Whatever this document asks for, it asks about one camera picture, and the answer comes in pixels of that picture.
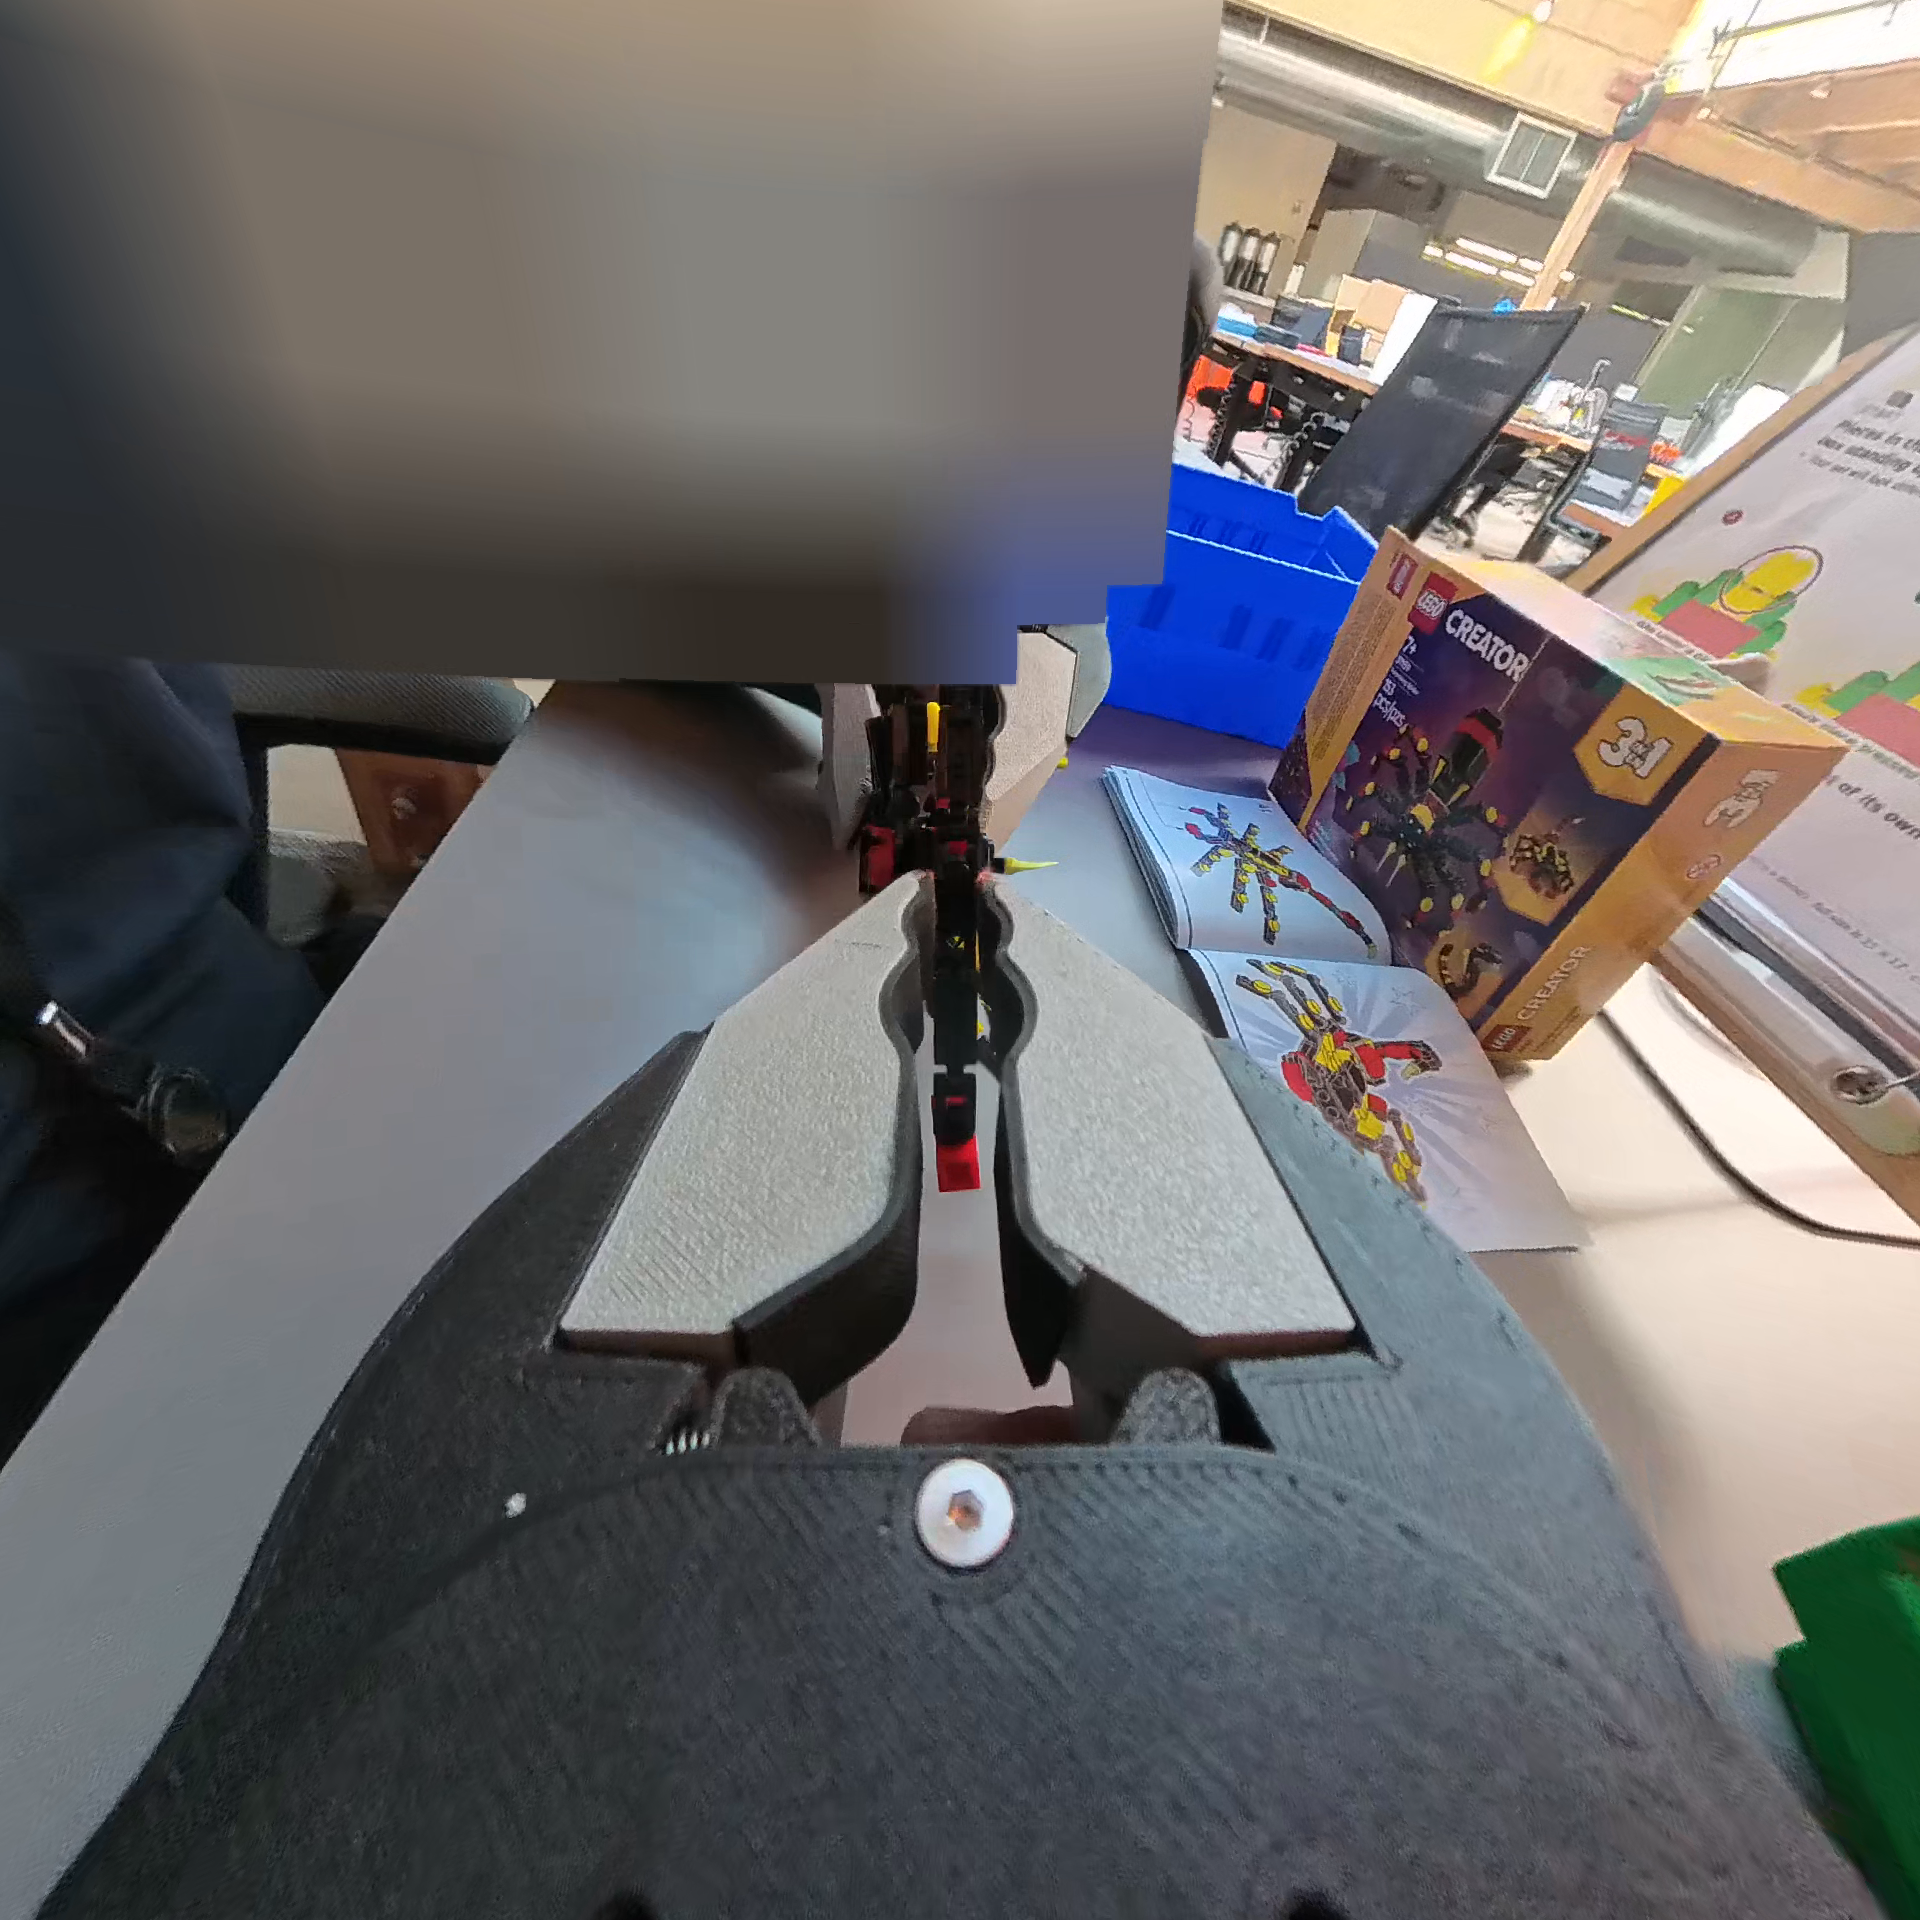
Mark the wooden framed instruction board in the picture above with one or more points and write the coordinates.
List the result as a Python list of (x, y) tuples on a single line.
[(1833, 691)]

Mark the background work tables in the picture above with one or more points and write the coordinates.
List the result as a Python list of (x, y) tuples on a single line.
[(1277, 365)]

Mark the lego set box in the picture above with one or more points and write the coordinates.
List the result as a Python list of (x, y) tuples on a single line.
[(1559, 808)]

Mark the green plastic bin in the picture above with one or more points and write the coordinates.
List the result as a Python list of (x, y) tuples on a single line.
[(1868, 1697)]

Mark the black mesh office chair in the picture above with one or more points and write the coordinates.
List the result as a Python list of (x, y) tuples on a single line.
[(1438, 412)]

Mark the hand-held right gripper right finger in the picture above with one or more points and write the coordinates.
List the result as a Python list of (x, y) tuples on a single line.
[(1170, 1172)]

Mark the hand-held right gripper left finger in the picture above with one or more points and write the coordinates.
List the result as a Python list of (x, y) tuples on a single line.
[(752, 1172)]

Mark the black red lego leg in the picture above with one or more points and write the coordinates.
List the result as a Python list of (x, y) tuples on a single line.
[(957, 1165)]

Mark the black yellow lego spider assembly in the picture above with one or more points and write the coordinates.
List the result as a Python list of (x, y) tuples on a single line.
[(939, 795)]

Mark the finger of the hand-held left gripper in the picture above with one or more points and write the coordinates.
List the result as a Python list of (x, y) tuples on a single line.
[(843, 750), (1033, 735)]

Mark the blue plastic bin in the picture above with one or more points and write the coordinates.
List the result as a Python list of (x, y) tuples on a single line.
[(1214, 646)]

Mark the silver air duct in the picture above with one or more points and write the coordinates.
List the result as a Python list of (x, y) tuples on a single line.
[(1348, 106)]

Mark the lego instruction booklet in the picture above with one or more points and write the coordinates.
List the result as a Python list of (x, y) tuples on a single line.
[(1438, 1141)]

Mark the grey office chair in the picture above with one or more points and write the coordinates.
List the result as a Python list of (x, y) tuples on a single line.
[(373, 697)]

